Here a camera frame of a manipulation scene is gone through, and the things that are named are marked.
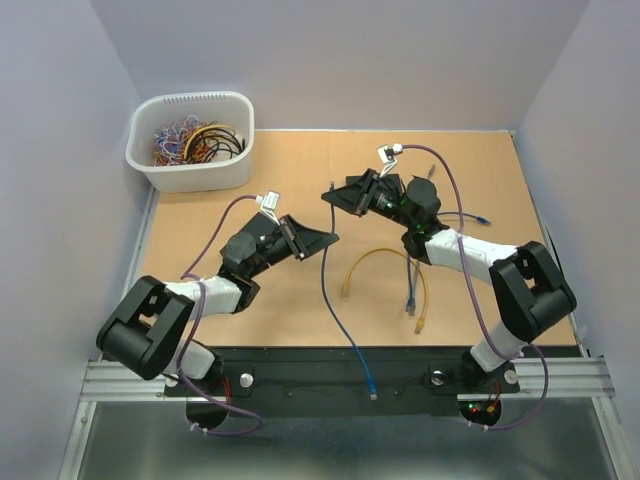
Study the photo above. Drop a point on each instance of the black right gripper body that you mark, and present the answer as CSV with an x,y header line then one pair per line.
x,y
391,213

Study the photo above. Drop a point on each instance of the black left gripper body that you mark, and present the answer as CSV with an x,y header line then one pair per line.
x,y
276,247

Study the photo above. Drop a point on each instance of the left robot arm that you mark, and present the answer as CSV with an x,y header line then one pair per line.
x,y
151,331

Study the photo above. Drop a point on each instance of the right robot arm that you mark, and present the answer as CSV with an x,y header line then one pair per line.
x,y
531,293

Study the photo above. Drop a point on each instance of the white plastic bin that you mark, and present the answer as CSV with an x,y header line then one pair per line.
x,y
193,142

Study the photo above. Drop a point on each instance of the black network switch far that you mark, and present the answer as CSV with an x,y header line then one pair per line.
x,y
391,186

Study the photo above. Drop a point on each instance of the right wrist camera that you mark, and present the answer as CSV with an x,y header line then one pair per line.
x,y
388,153

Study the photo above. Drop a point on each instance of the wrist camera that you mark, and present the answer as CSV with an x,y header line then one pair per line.
x,y
269,201
388,153

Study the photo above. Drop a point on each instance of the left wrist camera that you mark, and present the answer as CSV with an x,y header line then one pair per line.
x,y
269,201

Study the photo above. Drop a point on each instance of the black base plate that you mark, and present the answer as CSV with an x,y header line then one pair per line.
x,y
324,382

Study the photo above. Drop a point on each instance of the aluminium frame rail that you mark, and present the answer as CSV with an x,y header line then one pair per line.
x,y
562,422

